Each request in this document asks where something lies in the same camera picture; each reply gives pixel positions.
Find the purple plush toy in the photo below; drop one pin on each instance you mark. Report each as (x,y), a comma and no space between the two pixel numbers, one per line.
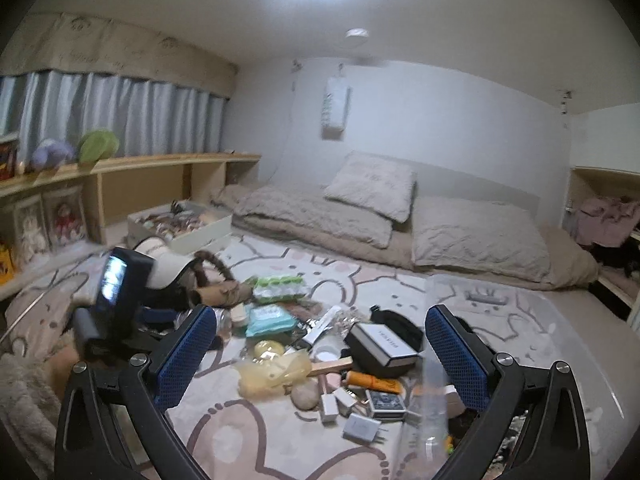
(52,152)

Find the green dotted packet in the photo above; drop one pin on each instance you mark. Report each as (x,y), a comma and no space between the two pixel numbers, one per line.
(280,287)

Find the thin metal rod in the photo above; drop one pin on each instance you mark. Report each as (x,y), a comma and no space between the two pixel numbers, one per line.
(22,317)

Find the clear plastic container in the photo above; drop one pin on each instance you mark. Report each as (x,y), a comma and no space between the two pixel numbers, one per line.
(525,320)

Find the grey bed headboard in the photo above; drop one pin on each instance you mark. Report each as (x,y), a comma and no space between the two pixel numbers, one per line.
(480,180)

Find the yellow plastic bag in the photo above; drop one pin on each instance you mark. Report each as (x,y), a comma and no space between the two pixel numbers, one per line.
(272,377)

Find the dark patterned card box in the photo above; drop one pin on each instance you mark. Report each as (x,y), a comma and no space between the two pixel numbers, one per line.
(387,402)

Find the white square adapter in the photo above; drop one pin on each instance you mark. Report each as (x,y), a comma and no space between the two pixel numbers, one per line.
(327,407)

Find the black and white box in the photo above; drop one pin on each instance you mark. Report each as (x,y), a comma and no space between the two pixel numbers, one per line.
(382,350)

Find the green plush toy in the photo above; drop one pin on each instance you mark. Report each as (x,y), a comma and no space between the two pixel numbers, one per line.
(97,145)

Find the beige sun visor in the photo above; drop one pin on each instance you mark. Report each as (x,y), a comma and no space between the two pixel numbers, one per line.
(162,262)

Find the long wooden shelf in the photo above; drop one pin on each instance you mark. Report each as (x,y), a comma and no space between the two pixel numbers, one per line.
(140,175)

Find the pile of clothes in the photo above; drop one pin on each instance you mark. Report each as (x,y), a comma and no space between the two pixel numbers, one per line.
(602,220)

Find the teal wet wipes pack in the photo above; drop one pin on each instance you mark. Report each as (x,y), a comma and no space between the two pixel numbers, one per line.
(270,320)

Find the quilted beige pillow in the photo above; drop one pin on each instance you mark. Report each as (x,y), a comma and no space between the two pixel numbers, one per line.
(475,237)

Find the clear case with white doll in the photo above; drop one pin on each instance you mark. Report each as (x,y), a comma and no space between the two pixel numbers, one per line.
(27,227)

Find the fluffy beige pillow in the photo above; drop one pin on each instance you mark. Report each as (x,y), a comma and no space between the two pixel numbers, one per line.
(372,185)

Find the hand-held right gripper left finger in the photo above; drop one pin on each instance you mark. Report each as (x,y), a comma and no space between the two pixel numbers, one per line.
(185,355)

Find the white charger plug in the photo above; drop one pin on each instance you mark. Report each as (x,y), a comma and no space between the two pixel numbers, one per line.
(361,427)

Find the slim wooden block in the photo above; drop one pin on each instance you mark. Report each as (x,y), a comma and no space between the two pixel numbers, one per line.
(330,366)

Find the pile of hair accessories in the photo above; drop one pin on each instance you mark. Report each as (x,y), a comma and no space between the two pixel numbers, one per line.
(175,220)

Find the quilted beige duvet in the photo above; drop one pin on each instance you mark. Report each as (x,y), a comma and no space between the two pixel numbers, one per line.
(310,215)

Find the fluffy beige slipper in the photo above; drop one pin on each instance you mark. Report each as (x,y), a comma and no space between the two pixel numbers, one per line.
(25,400)

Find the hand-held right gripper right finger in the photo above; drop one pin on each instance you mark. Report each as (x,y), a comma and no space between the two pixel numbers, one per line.
(457,360)

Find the orange tube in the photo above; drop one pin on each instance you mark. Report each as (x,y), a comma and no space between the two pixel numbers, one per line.
(375,382)

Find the round white ceiling fixture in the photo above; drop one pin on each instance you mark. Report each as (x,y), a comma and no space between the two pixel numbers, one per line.
(356,34)

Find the beige printed curtain valance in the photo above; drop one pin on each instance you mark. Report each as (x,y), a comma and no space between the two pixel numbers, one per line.
(115,45)

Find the clear case with red doll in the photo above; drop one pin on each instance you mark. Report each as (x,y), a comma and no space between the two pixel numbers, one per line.
(65,215)

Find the pale blue curtain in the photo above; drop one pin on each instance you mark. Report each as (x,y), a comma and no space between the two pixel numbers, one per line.
(115,115)

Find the white shoe box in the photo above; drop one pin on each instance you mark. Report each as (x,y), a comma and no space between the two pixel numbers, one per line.
(200,237)

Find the white closet niche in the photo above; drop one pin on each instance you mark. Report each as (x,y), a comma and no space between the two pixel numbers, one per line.
(582,180)

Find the yellow box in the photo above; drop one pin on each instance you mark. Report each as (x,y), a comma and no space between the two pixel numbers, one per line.
(5,262)

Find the bag of fairy lights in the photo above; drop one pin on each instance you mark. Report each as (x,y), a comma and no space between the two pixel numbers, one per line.
(347,317)

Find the small white box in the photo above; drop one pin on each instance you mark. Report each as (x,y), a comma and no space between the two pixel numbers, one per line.
(345,400)

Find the smooth beige stone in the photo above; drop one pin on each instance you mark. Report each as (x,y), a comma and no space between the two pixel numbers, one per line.
(305,396)

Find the white smart watch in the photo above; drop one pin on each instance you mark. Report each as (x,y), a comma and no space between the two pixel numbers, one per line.
(325,325)

